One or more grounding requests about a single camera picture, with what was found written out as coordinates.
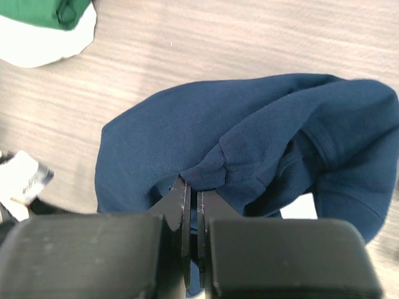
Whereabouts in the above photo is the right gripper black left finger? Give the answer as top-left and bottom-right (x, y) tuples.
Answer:
(1, 178), (191, 298)

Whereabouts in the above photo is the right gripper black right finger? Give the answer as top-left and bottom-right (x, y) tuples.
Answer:
(197, 191), (383, 298)

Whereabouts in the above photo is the green folded t-shirt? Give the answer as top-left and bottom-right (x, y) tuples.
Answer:
(1, 0), (91, 31)

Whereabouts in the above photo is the navy blue t-shirt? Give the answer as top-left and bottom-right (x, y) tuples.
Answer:
(94, 72), (399, 297)

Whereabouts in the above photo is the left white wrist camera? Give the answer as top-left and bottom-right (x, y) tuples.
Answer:
(1, 150), (54, 222)

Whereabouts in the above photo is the white folded t-shirt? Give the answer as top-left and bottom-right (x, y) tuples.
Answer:
(1, 4), (97, 69)

